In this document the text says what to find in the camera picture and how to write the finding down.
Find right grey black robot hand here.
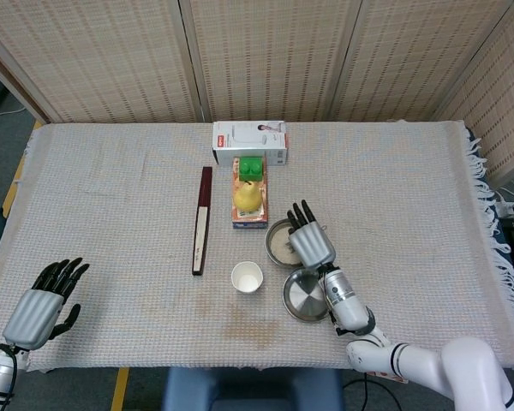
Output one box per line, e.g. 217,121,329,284
285,199,338,271

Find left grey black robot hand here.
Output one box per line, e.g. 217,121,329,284
2,256,91,351

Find steel bowl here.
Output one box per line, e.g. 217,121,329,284
264,217,310,269

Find white paper cup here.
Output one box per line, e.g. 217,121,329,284
231,260,265,295

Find empty steel plate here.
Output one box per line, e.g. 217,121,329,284
282,268,333,324

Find orange printed carton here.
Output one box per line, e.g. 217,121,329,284
230,156,270,230

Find yellow pear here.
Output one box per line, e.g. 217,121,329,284
233,179,265,213

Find green toy building block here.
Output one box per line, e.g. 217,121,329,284
238,156,267,182

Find dark red folded fan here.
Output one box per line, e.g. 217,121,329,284
191,166,214,277

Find white cardboard product box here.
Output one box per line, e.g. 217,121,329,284
211,121,289,166

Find beige woven tablecloth with fringe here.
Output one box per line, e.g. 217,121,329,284
0,119,514,373

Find orange printed paper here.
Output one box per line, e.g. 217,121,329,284
368,369,408,384

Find woven bamboo screen panel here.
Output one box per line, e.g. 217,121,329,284
0,0,200,125
329,0,514,123
178,0,364,123
432,0,514,186

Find black floor cable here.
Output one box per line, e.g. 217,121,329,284
341,372,397,411

